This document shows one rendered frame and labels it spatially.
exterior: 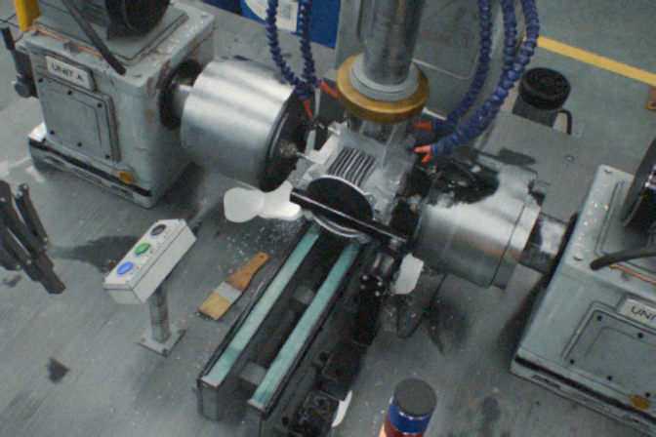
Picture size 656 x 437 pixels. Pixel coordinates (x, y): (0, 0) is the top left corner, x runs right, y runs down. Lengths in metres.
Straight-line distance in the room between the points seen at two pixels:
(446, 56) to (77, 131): 0.80
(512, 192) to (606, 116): 2.26
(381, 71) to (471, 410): 0.68
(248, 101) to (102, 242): 0.47
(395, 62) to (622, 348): 0.65
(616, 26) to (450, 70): 2.70
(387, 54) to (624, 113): 2.45
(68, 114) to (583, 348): 1.15
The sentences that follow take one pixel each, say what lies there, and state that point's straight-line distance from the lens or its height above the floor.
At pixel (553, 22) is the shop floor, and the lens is 4.21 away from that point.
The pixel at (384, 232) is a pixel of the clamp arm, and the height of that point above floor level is 1.03.
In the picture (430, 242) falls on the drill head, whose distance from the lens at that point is 1.50.
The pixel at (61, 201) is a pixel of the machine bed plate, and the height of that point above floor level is 0.80.
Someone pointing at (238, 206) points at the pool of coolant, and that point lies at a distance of 1.85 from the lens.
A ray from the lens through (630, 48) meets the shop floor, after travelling 4.21.
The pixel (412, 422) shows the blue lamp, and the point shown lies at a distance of 1.11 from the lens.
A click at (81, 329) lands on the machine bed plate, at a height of 0.80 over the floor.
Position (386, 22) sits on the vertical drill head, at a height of 1.40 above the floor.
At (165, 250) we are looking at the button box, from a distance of 1.42.
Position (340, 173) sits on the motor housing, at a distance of 1.52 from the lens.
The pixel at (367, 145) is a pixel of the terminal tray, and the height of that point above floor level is 1.13.
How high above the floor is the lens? 2.17
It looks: 48 degrees down
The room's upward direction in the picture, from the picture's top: 9 degrees clockwise
